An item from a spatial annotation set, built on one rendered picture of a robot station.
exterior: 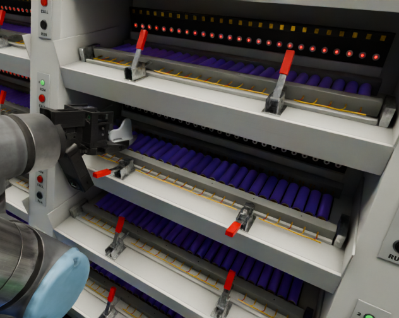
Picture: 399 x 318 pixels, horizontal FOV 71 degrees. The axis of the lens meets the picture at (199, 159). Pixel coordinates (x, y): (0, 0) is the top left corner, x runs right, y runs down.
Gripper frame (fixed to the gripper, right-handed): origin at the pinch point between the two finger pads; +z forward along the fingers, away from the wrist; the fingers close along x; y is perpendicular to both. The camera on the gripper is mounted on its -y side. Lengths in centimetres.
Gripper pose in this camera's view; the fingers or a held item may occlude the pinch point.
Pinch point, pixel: (126, 137)
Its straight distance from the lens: 66.1
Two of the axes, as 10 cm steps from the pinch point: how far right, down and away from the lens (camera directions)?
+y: 1.8, -9.4, -3.0
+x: -8.8, -2.9, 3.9
